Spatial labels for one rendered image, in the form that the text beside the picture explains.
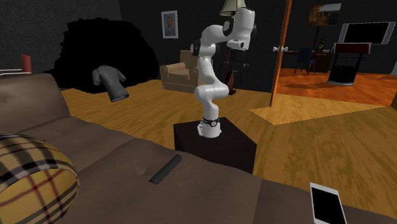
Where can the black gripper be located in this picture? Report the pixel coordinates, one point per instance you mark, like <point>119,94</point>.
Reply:
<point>240,59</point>

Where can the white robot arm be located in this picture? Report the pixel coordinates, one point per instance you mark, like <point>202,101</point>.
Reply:
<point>206,71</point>

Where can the orange wooden door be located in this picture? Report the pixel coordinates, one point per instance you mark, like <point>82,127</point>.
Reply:
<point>280,62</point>

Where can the blue chair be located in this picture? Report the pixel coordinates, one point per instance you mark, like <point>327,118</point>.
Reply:
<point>304,57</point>

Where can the beige armchair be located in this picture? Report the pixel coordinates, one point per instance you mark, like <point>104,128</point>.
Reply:
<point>178,74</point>

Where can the dark wooden desk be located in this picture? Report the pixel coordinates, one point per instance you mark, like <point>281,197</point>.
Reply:
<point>324,60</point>

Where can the dark robot stand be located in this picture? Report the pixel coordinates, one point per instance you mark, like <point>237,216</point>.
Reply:
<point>223,145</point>

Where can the television on black stand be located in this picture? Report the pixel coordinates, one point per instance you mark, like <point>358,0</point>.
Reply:
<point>366,32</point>

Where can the grey shirt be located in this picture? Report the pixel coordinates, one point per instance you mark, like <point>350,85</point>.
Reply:
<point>111,81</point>

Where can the dark grey remote control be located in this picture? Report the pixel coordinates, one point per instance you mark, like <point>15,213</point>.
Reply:
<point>166,169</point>

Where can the white tablet with black screen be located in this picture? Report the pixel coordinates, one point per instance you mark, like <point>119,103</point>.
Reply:
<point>328,206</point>

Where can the brown sofa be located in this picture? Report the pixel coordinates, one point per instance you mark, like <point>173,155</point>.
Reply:
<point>118,192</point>

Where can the red chair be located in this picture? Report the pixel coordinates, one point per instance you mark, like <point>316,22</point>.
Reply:
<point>26,63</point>

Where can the yellow plaid cushion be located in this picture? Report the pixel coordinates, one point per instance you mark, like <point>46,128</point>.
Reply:
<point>34,183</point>

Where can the framed wall portrait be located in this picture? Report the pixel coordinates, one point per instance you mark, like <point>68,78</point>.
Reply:
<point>169,24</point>

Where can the landscape wall picture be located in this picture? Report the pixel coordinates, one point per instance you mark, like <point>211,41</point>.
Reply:
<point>324,14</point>

